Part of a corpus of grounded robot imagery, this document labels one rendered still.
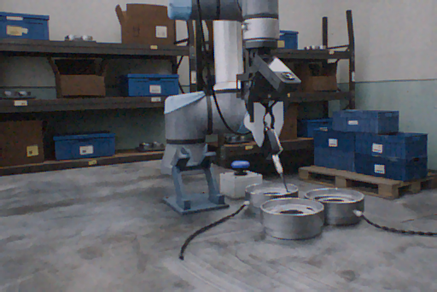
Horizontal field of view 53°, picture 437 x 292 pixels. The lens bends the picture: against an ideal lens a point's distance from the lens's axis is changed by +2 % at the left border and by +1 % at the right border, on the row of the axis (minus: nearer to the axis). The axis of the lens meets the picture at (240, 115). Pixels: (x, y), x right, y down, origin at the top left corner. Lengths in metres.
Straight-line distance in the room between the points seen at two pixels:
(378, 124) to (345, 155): 0.55
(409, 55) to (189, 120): 4.43
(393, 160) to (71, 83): 3.07
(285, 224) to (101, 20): 4.26
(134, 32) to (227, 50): 3.09
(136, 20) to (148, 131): 1.24
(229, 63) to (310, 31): 4.74
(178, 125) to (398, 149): 3.38
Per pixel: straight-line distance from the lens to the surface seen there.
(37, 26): 4.21
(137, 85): 4.31
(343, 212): 0.77
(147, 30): 4.37
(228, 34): 1.30
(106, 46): 4.16
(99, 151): 4.25
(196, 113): 1.24
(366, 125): 4.62
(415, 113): 5.40
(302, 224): 0.69
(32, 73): 4.67
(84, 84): 4.16
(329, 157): 4.99
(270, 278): 0.57
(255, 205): 0.83
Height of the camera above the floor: 1.03
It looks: 3 degrees down
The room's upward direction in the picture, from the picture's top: 1 degrees counter-clockwise
